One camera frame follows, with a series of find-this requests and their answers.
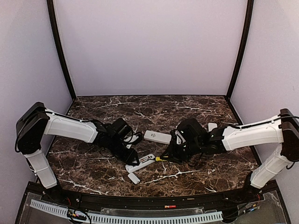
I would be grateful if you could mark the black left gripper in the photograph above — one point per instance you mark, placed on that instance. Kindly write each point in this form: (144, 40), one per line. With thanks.
(128, 159)

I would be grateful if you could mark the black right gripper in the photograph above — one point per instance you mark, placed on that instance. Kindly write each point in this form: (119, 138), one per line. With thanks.
(172, 155)

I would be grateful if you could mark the white remote with battery bay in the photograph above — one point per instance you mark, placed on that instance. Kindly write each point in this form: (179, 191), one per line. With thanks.
(131, 169)

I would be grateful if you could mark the yellow handled screwdriver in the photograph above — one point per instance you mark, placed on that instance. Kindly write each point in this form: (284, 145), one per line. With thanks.
(163, 158)

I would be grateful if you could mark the white battery cover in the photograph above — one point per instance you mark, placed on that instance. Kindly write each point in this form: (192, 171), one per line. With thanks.
(133, 178)

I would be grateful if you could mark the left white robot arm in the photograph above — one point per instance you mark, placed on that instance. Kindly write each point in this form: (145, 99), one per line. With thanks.
(39, 121)

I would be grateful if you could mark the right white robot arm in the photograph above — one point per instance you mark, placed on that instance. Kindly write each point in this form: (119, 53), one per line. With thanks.
(282, 129)

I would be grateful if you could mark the wide white remote control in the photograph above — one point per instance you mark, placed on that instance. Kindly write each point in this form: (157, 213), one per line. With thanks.
(157, 137)

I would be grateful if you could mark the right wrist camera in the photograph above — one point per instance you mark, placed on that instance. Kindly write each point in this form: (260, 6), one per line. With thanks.
(177, 138)

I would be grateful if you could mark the small white remote near wall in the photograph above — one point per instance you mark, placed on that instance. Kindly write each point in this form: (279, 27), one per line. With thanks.
(212, 126)

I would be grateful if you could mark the white slotted cable duct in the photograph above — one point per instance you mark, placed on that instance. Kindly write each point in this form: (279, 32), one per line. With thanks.
(114, 216)

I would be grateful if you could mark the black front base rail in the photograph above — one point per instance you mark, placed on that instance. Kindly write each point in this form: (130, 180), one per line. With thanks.
(222, 200)

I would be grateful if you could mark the black enclosure frame post left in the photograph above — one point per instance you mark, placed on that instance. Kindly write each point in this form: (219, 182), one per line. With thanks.
(59, 48)

